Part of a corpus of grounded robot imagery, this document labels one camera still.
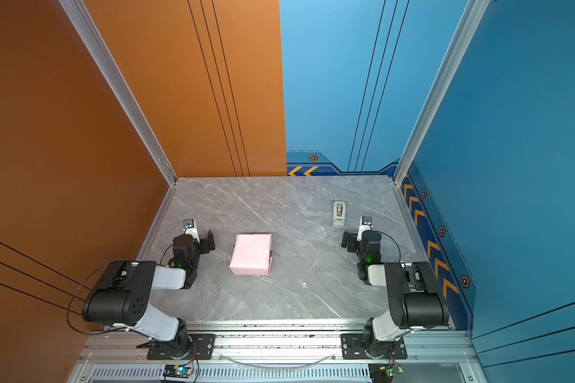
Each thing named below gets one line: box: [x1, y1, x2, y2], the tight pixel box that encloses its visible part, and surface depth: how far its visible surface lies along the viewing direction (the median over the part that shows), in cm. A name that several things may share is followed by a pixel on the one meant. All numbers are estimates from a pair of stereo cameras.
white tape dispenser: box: [333, 201, 346, 228], surface depth 104 cm
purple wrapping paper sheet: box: [229, 232, 273, 276], surface depth 88 cm
